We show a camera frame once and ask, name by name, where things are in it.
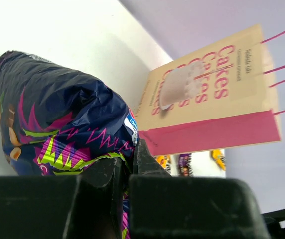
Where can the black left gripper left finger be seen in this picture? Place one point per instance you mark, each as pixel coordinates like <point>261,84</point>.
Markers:
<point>85,206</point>

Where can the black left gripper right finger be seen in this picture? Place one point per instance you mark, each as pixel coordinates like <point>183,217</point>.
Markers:
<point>167,207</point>

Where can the brown purple M&M's packet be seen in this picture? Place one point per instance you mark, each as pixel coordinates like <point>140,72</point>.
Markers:
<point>184,165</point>

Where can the yellow m&m's packet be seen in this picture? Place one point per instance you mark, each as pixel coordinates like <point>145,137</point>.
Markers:
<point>165,161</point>
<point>219,158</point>

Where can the blue purple snack bag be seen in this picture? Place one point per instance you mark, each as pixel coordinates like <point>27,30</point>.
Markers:
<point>56,121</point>

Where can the beige pink paper bag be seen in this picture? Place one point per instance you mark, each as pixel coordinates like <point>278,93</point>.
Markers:
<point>221,96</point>

